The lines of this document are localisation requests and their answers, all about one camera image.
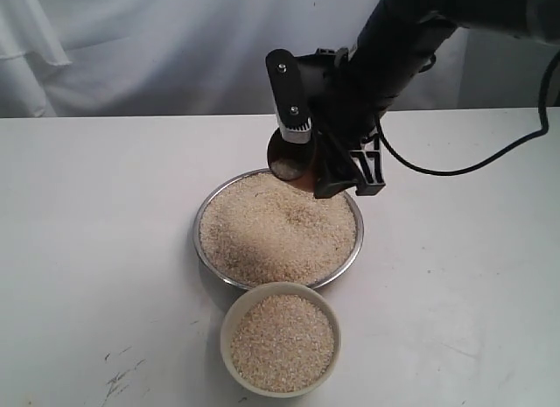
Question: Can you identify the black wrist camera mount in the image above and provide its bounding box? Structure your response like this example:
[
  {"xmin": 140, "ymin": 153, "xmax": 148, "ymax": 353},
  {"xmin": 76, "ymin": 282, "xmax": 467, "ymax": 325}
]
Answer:
[{"xmin": 349, "ymin": 131, "xmax": 386, "ymax": 196}]

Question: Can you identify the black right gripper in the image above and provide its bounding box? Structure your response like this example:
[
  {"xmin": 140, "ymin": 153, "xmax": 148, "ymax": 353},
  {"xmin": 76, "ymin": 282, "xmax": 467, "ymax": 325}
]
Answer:
[{"xmin": 265, "ymin": 47, "xmax": 385, "ymax": 199}]

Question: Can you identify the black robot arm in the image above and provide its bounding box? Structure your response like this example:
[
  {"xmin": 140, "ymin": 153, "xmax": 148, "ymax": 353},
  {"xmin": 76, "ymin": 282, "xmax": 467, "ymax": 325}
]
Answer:
[{"xmin": 265, "ymin": 0, "xmax": 559, "ymax": 199}]

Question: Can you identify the round steel rice plate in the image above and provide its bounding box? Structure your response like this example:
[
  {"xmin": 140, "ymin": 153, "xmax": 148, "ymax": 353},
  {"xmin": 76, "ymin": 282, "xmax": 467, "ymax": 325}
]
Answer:
[{"xmin": 192, "ymin": 169, "xmax": 364, "ymax": 290}]

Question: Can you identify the white ceramic rice bowl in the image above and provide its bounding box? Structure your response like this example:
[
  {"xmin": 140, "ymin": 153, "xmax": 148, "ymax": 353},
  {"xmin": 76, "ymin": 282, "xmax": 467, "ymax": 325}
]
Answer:
[{"xmin": 220, "ymin": 282, "xmax": 341, "ymax": 398}]

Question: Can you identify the small brown wooden cup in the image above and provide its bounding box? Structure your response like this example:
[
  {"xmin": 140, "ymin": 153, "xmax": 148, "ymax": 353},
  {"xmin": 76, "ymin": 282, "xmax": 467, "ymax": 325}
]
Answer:
[{"xmin": 267, "ymin": 129, "xmax": 323, "ymax": 195}]

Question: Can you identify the white fabric backdrop curtain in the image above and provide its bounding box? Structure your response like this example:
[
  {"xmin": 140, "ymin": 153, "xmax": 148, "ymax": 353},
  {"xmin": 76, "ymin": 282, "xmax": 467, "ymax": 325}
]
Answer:
[{"xmin": 0, "ymin": 0, "xmax": 560, "ymax": 118}]

